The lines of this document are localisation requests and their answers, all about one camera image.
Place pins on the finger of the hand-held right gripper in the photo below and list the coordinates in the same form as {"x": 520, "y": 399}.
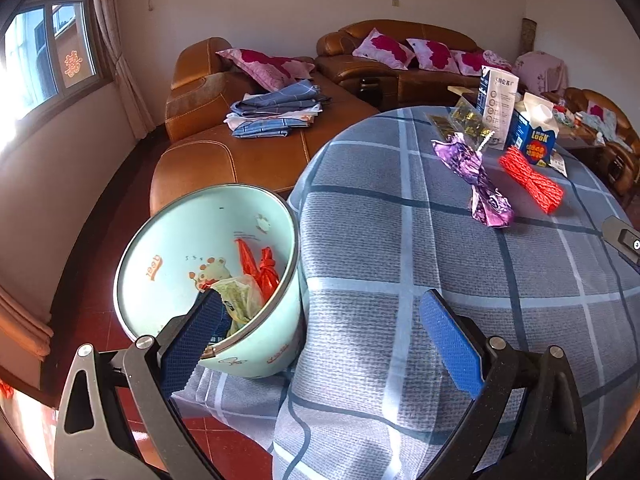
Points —
{"x": 625, "y": 240}

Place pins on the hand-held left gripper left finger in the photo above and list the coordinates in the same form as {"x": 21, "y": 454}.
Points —
{"x": 190, "y": 355}

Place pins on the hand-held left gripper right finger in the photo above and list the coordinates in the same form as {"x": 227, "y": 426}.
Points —
{"x": 450, "y": 345}

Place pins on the pale yellow bag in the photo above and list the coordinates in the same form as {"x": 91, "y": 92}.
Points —
{"x": 237, "y": 300}

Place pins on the red plastic bag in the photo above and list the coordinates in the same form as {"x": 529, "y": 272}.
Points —
{"x": 267, "y": 275}

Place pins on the light blue cartoon print bin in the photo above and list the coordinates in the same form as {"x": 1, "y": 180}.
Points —
{"x": 165, "y": 240}

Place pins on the wooden armchair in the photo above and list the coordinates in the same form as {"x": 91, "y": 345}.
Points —
{"x": 620, "y": 165}

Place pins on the small white packet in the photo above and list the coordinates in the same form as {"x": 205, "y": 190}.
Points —
{"x": 559, "y": 164}

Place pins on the brown wooden coffee table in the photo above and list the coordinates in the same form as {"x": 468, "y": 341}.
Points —
{"x": 575, "y": 144}

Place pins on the blue plaid tablecloth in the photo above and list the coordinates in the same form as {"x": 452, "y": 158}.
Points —
{"x": 400, "y": 235}

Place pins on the blue milk carton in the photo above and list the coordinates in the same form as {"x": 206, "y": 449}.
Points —
{"x": 530, "y": 135}

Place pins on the purple foil wrapper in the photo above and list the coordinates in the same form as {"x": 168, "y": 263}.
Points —
{"x": 475, "y": 170}

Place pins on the beige curtain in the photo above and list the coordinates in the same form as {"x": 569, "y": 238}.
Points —
{"x": 122, "y": 45}
{"x": 22, "y": 320}

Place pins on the pink cloth covered chair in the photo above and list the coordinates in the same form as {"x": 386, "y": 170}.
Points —
{"x": 542, "y": 72}

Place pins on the tall white blue carton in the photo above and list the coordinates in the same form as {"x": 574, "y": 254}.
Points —
{"x": 497, "y": 100}

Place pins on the gold black packet strip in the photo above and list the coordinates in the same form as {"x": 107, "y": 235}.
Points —
{"x": 470, "y": 120}

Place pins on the brown leather chaise sofa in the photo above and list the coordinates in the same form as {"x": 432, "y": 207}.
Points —
{"x": 240, "y": 160}

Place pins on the brown low side table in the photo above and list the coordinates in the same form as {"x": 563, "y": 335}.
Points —
{"x": 462, "y": 92}

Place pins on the pale pink floral pillow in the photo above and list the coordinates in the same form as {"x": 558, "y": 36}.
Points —
{"x": 497, "y": 60}

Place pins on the brown upright roll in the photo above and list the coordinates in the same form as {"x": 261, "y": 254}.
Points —
{"x": 528, "y": 40}

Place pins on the folded white blue sheet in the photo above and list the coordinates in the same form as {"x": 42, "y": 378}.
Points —
{"x": 265, "y": 125}

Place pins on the folded blue plaid sheet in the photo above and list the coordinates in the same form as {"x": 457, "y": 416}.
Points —
{"x": 280, "y": 97}

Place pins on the long pink floral pillow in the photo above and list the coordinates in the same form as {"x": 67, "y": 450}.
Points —
{"x": 260, "y": 67}

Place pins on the red paper window decoration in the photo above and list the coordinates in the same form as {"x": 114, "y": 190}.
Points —
{"x": 73, "y": 63}

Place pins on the window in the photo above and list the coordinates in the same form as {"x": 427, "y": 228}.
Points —
{"x": 45, "y": 50}

